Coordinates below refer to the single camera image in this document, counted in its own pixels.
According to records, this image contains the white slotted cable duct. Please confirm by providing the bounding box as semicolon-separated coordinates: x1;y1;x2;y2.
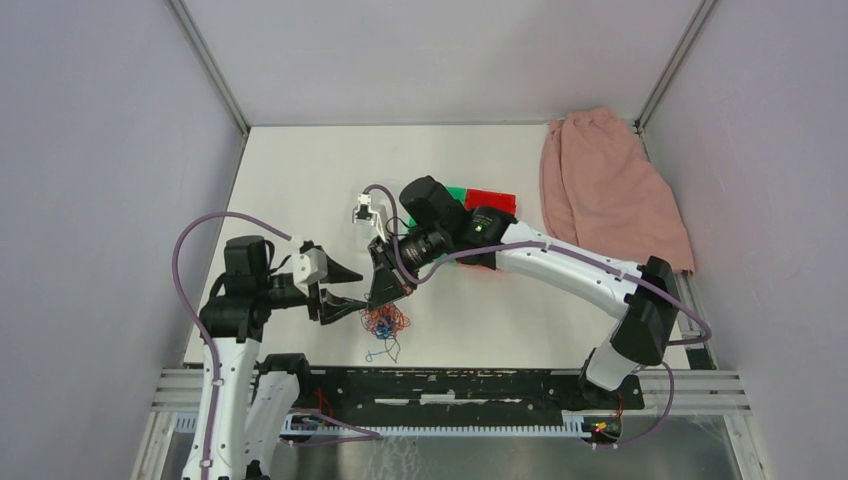
279;414;591;440

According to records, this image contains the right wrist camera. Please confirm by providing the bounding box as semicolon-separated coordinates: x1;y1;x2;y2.
352;193;386;229

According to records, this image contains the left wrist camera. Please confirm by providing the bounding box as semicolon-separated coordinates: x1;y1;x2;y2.
291;246;329;288

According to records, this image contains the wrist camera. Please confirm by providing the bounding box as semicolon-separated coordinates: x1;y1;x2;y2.
352;193;386;229
291;246;329;288

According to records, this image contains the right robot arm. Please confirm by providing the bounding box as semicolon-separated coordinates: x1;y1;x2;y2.
352;176;683;408

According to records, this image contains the cable bundle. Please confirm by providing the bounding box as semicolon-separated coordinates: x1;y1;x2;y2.
359;303;412;364

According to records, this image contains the pink cloth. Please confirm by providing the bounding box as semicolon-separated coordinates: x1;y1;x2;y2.
539;107;696;273

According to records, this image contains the green plastic bin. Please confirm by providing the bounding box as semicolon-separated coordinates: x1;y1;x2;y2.
400;177;467;270

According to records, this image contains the red plastic bin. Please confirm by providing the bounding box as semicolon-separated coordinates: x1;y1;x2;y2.
453;189;517;252

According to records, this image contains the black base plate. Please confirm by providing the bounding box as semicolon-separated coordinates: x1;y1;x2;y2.
294;366;645;427

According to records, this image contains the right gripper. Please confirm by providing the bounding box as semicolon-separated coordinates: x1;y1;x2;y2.
367;224;448;312

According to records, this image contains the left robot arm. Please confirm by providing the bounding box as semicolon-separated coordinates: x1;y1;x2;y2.
181;235;365;479

